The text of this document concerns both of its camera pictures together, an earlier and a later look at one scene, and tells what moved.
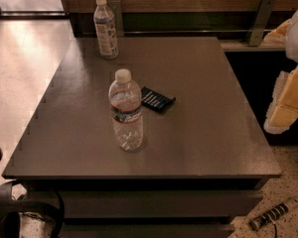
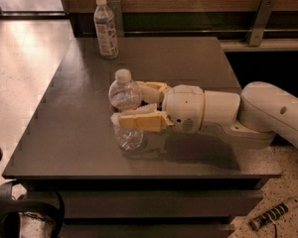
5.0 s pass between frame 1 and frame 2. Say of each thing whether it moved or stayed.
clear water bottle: stayed
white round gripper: moved
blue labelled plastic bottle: stayed
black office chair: stayed
